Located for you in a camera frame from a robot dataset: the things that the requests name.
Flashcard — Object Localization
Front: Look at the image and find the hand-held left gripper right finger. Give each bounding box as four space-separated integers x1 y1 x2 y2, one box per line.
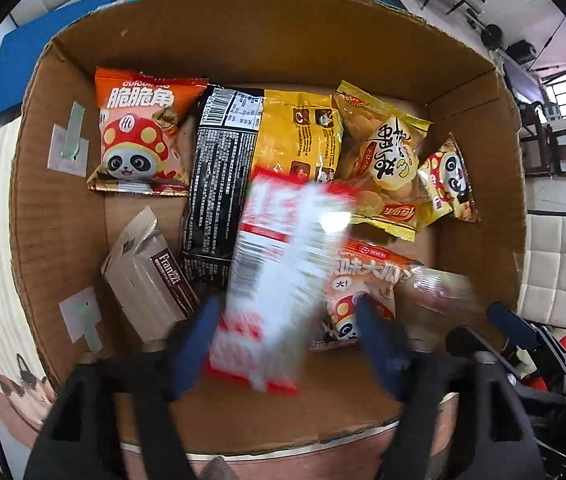
355 297 546 480

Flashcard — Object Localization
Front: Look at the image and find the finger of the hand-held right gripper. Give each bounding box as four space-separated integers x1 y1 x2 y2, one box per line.
486 301 566 381
446 326 494 361

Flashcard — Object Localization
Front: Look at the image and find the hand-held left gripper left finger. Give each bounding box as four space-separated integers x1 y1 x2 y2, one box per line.
23 296 224 480

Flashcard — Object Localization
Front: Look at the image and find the clear plastic snack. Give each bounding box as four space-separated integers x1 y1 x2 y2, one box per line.
403 267 474 316

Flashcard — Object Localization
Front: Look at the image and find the red-orange panda snack packet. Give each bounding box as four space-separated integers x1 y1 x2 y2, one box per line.
308 237 424 353

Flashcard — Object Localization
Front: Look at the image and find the grey wafer packet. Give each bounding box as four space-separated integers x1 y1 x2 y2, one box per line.
100 205 201 343

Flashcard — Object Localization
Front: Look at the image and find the red and white snack packet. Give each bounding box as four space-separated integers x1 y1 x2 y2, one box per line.
203 167 359 396

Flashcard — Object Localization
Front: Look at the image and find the yellow panda snack packet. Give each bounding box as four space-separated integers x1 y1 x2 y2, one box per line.
417 132 480 223

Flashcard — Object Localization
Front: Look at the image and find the yellow bread packet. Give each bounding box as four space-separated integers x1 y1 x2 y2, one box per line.
333 80 433 243

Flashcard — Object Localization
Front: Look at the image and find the yellow and black snack bag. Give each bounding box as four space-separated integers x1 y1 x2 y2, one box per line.
179 85 345 286

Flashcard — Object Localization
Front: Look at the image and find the orange panda snack bag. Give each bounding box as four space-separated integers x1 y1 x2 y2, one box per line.
86 66 209 197

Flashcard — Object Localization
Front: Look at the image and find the cardboard box with blue print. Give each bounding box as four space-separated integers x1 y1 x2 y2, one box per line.
10 0 529 456

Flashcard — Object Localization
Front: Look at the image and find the person's dark grey clothing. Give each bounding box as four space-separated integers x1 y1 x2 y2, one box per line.
198 455 239 480

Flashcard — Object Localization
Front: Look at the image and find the black speaker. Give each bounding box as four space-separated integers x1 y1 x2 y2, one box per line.
506 40 538 65

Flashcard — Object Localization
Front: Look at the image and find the short barbell with black plates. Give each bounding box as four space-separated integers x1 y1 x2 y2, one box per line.
478 22 504 51

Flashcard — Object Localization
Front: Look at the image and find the blue foam mat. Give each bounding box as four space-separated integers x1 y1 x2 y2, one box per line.
0 0 120 122

